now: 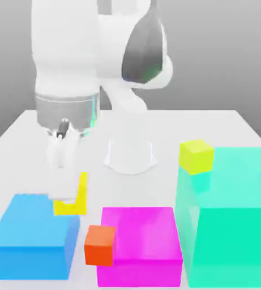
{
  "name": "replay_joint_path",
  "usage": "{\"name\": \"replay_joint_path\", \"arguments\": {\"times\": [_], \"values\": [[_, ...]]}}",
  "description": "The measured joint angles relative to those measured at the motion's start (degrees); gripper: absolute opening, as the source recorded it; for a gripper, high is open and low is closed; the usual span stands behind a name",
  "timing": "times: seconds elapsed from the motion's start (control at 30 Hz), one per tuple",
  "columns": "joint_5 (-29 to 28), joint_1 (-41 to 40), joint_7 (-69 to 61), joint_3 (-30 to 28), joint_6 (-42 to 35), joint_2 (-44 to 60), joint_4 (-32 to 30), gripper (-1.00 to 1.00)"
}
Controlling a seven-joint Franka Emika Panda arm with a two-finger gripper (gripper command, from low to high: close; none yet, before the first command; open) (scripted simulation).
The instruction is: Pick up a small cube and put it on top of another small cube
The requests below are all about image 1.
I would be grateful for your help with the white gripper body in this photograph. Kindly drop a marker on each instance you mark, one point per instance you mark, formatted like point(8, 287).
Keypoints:
point(68, 154)

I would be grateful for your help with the small yellow cube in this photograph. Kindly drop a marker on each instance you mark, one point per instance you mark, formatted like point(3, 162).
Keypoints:
point(82, 199)

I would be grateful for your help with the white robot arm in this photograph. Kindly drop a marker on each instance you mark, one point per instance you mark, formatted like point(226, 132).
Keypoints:
point(71, 56)

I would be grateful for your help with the small orange cube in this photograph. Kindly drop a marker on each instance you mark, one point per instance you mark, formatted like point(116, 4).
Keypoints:
point(98, 247)

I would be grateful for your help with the small lime cube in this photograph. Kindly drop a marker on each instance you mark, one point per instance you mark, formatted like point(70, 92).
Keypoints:
point(197, 156)

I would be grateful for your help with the large blue box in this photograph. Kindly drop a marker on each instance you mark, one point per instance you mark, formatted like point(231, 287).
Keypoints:
point(28, 226)

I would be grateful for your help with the large magenta box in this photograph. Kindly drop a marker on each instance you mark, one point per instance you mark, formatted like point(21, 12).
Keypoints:
point(143, 238)

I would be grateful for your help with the large turquoise box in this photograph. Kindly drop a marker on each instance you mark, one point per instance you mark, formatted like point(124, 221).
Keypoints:
point(232, 226)

